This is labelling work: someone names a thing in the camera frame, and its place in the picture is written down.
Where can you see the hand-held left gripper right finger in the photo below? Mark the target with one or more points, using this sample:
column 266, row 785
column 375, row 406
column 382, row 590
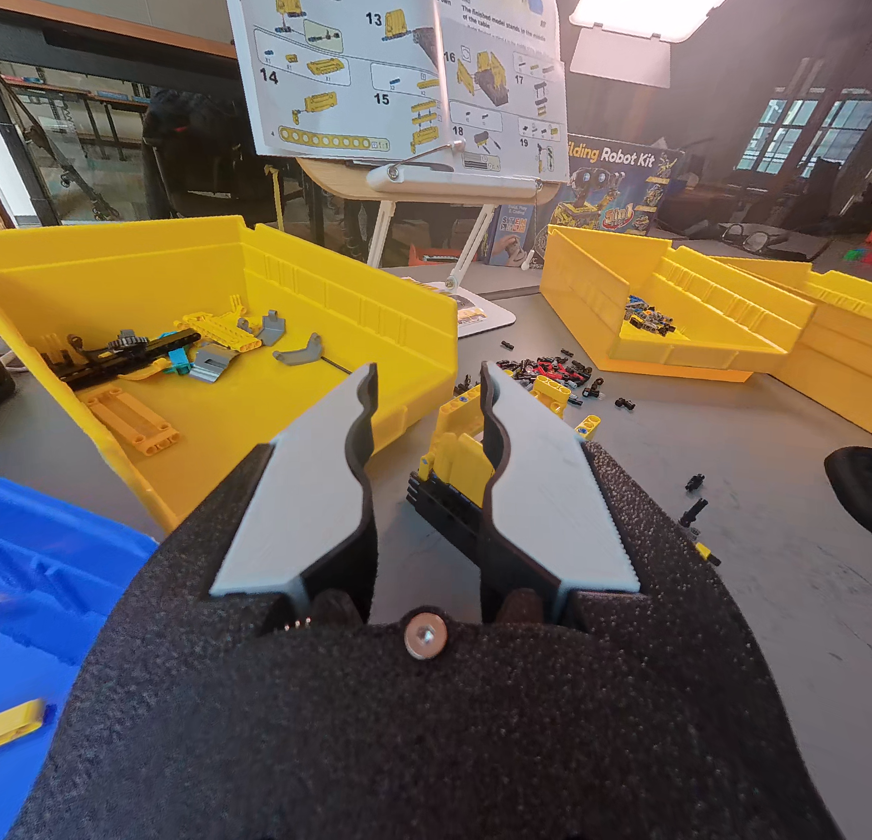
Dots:
column 565, row 513

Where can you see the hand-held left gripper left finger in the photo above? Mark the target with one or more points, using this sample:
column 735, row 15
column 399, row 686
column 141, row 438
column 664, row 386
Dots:
column 293, row 513

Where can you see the yellow black lego model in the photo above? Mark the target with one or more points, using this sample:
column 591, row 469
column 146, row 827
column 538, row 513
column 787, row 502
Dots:
column 449, row 462

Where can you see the pile of small lego pins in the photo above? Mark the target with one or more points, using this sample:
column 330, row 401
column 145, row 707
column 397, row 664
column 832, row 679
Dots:
column 552, row 370

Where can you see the heap of grey yellow lego parts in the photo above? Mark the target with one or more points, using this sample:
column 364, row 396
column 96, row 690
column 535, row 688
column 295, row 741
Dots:
column 650, row 316

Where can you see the yellow plastic bin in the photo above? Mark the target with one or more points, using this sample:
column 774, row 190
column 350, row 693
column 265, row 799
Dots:
column 579, row 288
column 831, row 356
column 272, row 411

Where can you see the blue plastic bin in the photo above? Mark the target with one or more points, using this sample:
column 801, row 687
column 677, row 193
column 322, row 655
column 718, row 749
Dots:
column 54, row 581

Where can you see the grey yellow lego subassembly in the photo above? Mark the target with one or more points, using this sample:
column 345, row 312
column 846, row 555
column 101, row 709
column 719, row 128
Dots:
column 698, row 533

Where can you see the black lego axle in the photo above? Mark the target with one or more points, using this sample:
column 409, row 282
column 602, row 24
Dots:
column 337, row 364

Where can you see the grey curved lego piece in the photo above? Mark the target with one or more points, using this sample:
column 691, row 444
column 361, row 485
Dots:
column 300, row 353

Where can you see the blue lego piece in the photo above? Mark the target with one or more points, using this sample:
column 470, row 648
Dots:
column 180, row 361

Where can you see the yellow curved lego panel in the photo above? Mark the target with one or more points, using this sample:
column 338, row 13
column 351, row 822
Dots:
column 146, row 371

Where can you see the black lego beam with gears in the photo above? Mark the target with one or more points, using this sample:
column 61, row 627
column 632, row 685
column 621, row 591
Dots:
column 122, row 356

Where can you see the yellow lego beam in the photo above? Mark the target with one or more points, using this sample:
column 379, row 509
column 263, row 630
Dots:
column 20, row 721

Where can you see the folded leaflet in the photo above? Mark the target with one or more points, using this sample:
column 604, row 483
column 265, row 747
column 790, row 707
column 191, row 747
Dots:
column 471, row 308

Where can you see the black mesh chair back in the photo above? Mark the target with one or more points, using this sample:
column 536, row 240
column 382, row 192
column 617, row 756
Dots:
column 851, row 485

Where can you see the orange toolbox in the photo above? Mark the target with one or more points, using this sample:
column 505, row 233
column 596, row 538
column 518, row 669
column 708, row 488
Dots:
column 436, row 254

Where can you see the blue toy kit box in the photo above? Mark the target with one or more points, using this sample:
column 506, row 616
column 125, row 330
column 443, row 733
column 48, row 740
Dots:
column 613, row 192

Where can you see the black eyeglasses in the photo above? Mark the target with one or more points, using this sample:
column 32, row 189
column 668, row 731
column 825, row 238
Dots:
column 753, row 238

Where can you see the white wooden book stand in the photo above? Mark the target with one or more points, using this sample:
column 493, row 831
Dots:
column 449, row 182

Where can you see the black office chair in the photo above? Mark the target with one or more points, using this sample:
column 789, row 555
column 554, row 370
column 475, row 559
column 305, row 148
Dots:
column 197, row 145

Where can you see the paned window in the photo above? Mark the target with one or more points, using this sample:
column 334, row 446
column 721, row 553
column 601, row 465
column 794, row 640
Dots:
column 841, row 138
column 773, row 135

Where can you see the instruction booklet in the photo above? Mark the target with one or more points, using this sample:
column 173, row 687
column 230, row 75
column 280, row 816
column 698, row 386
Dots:
column 354, row 70

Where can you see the bright studio light panel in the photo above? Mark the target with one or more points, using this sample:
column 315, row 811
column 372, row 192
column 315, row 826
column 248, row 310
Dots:
column 654, row 2

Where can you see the brown wooden desk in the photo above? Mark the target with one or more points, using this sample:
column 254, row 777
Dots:
column 102, row 26

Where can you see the orange lego frame panel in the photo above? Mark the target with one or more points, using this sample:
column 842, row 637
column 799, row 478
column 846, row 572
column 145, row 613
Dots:
column 133, row 421

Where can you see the grey lego bracket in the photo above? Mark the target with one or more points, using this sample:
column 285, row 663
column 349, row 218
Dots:
column 271, row 329

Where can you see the yellow lego frame assembly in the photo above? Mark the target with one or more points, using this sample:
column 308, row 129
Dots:
column 218, row 329

